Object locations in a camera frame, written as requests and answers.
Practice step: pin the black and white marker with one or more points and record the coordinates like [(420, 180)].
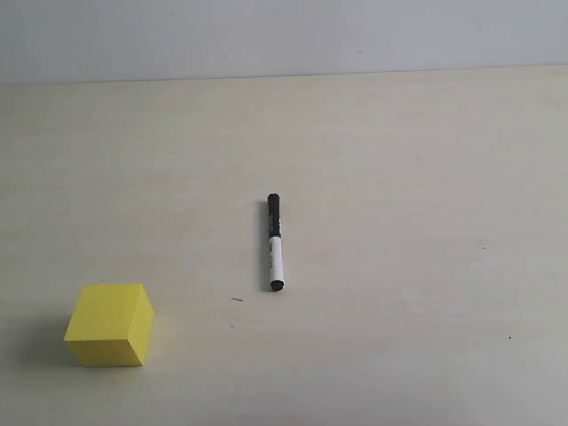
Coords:
[(277, 281)]

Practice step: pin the yellow foam cube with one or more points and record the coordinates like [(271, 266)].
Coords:
[(111, 326)]

